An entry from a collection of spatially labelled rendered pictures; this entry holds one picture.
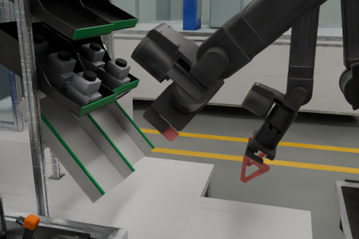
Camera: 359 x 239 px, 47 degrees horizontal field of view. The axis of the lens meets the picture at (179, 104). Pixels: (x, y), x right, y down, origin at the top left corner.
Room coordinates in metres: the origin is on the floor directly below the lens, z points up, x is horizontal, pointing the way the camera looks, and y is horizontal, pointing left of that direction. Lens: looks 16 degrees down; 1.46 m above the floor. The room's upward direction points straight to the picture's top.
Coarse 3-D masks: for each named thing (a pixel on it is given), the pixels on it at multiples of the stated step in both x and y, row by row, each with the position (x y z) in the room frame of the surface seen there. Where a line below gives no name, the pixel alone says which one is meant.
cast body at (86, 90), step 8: (80, 72) 0.88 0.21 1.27; (88, 72) 0.87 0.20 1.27; (72, 80) 0.86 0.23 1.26; (80, 80) 0.85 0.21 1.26; (88, 80) 0.85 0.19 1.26; (96, 80) 0.87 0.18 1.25; (64, 88) 0.90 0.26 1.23; (72, 88) 0.86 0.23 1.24; (80, 88) 0.85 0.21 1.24; (88, 88) 0.84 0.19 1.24; (96, 88) 0.87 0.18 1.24; (72, 96) 0.86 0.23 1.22; (80, 96) 0.85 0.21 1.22; (88, 96) 0.85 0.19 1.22; (96, 96) 0.86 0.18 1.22; (80, 104) 0.85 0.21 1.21; (88, 104) 0.85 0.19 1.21
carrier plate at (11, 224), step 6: (6, 222) 0.77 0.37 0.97; (12, 222) 0.77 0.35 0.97; (6, 228) 0.74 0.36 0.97; (12, 228) 0.74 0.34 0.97; (18, 228) 0.74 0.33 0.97; (24, 228) 0.74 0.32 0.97; (36, 228) 0.74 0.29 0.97; (42, 228) 0.74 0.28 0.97; (48, 228) 0.74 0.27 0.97; (54, 228) 0.74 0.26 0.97; (36, 234) 0.72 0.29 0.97; (42, 234) 0.72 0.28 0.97; (48, 234) 0.72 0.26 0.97; (54, 234) 0.72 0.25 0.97; (60, 234) 0.72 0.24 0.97; (66, 234) 0.72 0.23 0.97; (72, 234) 0.72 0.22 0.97; (78, 234) 0.72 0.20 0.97; (84, 234) 0.72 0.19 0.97
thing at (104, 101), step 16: (0, 32) 0.90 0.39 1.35; (16, 32) 0.99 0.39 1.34; (48, 32) 1.01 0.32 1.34; (0, 48) 0.91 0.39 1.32; (16, 48) 0.89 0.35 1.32; (48, 48) 1.01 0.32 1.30; (64, 48) 0.99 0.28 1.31; (16, 64) 0.89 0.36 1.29; (80, 64) 0.97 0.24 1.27; (48, 96) 0.85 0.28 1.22; (64, 96) 0.83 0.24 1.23; (112, 96) 0.91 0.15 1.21; (80, 112) 0.82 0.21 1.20
